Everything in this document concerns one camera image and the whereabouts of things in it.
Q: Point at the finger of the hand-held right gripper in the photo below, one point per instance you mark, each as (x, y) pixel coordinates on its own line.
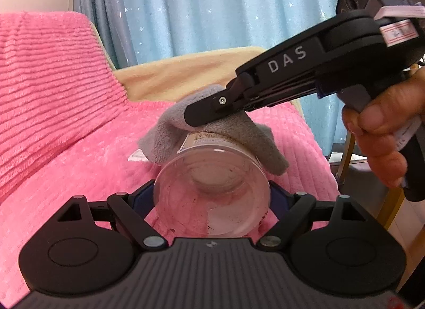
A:
(215, 104)

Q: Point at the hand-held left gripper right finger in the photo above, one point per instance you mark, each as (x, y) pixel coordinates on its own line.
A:
(282, 201)

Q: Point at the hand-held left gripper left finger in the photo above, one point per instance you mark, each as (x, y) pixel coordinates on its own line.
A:
(141, 198)

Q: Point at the grey cleaning cloth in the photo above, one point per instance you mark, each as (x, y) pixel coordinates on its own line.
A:
(245, 136)

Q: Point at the clear plastic container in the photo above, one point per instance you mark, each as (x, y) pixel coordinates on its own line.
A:
(212, 189)

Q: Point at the person's right hand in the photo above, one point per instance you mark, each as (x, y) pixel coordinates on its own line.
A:
(381, 126)

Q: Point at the blue star curtain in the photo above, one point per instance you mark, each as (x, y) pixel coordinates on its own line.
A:
(206, 9)

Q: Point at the pink ribbed blanket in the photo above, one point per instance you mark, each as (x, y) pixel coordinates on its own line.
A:
(59, 123)

